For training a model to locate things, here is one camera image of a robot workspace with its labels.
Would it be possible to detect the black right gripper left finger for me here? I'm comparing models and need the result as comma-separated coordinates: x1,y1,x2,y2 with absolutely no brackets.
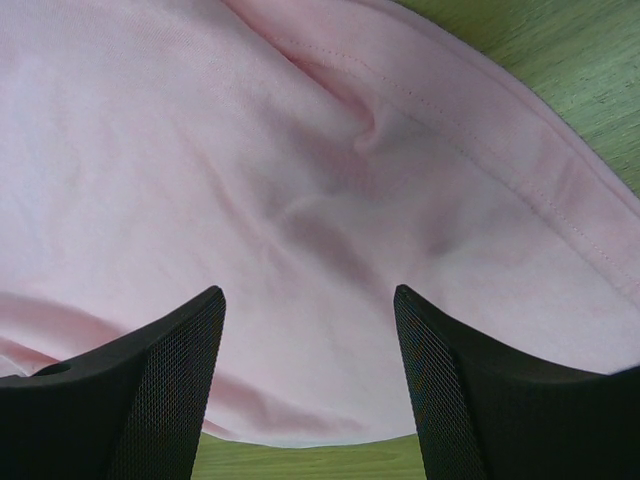
1,287,226,479

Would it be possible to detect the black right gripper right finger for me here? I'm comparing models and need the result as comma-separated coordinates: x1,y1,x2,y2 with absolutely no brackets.
394,285,639,479

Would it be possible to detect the pink t shirt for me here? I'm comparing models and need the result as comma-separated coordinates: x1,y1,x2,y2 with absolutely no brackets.
1,1,639,447

